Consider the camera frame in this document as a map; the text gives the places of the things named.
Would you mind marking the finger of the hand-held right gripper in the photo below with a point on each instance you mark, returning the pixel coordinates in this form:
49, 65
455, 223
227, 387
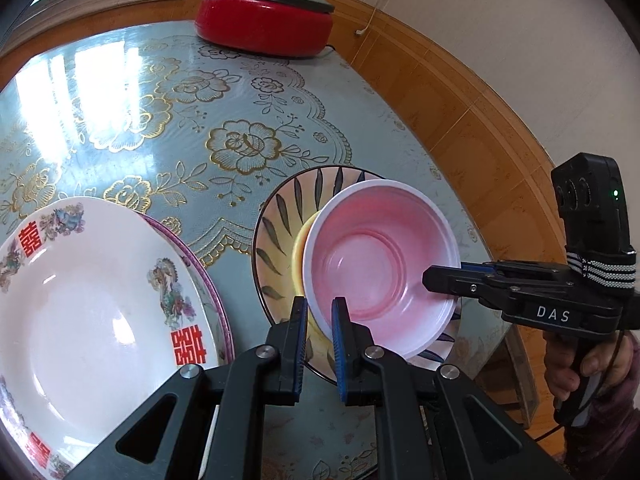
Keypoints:
460, 282
477, 267

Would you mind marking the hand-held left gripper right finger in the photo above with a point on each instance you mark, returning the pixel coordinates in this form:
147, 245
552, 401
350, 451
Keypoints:
340, 350

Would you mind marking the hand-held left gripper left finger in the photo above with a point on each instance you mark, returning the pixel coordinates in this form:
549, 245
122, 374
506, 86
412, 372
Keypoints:
300, 345

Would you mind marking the red plastic bowl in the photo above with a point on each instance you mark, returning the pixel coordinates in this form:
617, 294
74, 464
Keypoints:
380, 270

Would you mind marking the white floral rimmed plate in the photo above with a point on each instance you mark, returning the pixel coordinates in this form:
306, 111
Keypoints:
75, 335
221, 310

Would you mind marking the yellow plastic bowl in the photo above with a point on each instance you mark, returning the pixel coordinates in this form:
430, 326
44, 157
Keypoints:
300, 255

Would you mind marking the striped ceramic bowl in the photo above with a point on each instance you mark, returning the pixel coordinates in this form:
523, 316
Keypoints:
280, 240

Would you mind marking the person's right hand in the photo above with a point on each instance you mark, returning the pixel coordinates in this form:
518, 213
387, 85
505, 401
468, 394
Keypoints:
557, 365

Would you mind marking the wooden stool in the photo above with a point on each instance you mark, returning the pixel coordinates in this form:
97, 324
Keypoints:
515, 375

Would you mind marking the floral gold patterned tablecloth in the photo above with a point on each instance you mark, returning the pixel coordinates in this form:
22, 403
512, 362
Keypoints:
150, 125

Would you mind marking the red electric pot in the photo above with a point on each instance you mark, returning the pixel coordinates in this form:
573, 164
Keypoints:
250, 27

